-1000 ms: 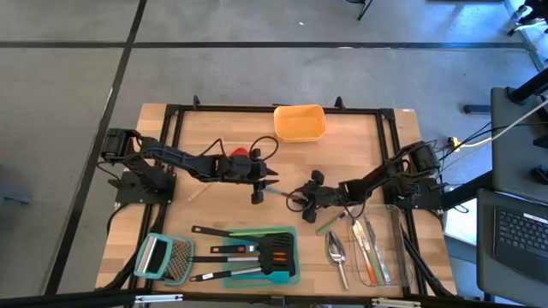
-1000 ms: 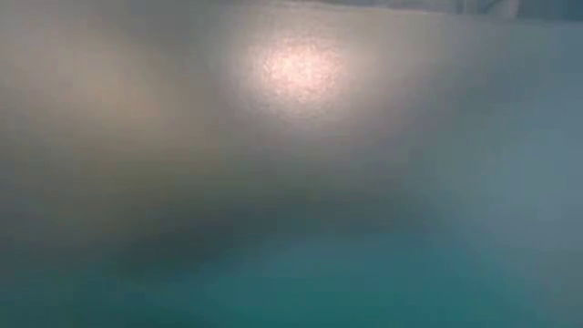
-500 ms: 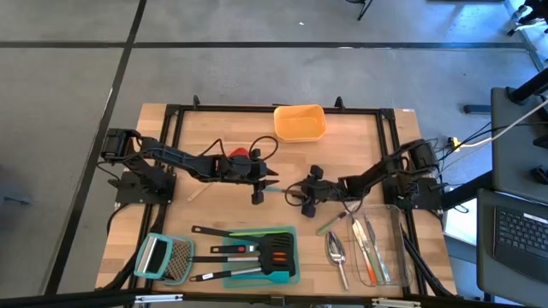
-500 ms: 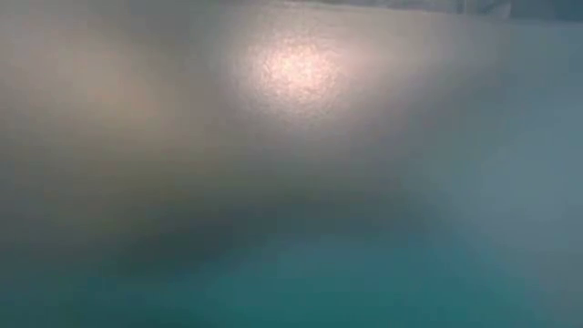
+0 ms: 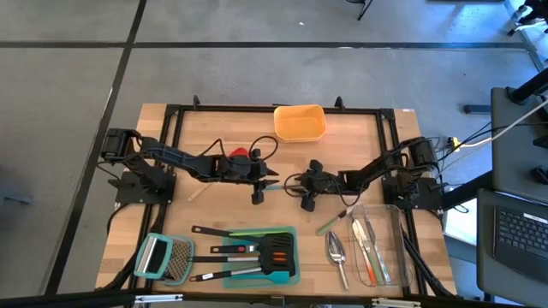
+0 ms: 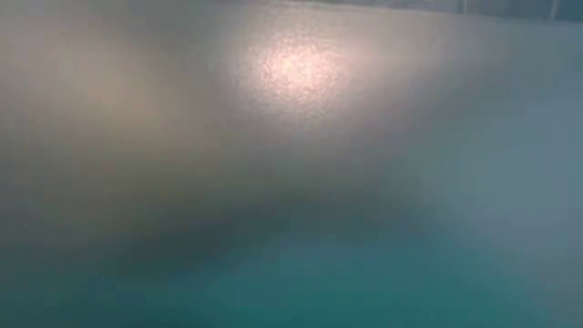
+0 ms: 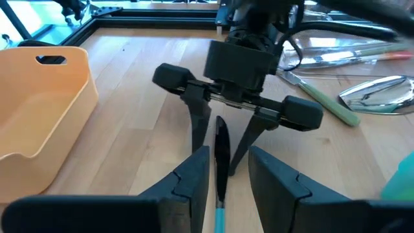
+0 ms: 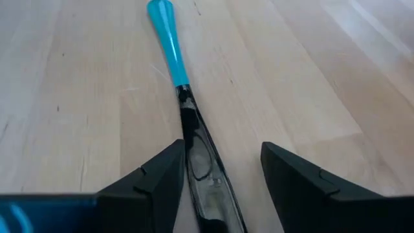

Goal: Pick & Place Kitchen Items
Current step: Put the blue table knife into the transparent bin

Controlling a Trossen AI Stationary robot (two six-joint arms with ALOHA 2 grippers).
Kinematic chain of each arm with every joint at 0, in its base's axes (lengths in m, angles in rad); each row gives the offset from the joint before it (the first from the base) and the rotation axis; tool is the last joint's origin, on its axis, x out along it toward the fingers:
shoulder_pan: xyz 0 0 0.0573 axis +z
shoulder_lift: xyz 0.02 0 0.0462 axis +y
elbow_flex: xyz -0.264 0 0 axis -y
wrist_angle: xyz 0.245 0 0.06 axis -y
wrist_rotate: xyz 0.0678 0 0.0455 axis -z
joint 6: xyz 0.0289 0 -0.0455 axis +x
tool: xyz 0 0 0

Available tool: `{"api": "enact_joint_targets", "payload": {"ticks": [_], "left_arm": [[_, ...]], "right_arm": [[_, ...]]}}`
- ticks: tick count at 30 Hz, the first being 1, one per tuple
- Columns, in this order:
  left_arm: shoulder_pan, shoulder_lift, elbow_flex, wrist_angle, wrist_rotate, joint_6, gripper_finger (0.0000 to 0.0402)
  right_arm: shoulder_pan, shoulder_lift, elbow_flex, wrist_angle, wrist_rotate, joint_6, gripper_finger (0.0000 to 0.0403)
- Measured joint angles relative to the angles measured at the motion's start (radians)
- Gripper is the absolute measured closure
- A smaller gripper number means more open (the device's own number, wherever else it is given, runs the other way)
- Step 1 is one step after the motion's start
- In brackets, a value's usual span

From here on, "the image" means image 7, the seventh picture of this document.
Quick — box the black-blade knife teal handle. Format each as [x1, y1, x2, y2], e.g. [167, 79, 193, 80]
[213, 115, 232, 233]

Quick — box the steel scoop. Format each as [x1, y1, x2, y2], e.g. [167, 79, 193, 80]
[338, 74, 414, 116]

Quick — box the orange plastic bin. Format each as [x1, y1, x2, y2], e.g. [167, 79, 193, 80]
[0, 46, 100, 205]

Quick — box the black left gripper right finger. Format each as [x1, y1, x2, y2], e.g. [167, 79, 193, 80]
[248, 145, 414, 233]

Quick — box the knife with pale green handle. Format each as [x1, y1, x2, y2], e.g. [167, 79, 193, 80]
[276, 69, 362, 128]

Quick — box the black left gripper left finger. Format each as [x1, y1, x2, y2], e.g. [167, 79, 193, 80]
[1, 145, 210, 233]

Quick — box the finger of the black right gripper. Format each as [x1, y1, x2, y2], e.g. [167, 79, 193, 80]
[228, 108, 282, 177]
[180, 82, 213, 153]

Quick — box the black metal table frame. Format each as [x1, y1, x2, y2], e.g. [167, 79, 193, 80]
[61, 5, 227, 47]

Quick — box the black clamp knob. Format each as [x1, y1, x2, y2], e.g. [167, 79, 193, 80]
[17, 39, 55, 48]

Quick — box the knife with orange handle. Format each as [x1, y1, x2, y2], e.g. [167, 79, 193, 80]
[300, 50, 414, 70]

